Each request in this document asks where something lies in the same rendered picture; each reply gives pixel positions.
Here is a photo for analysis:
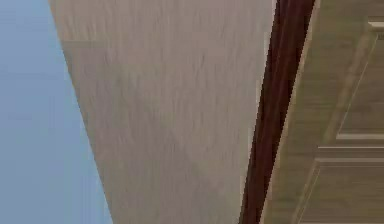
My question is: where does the brown panelled room door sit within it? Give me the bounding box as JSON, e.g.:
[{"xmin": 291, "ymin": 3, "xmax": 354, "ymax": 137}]
[{"xmin": 259, "ymin": 0, "xmax": 384, "ymax": 224}]

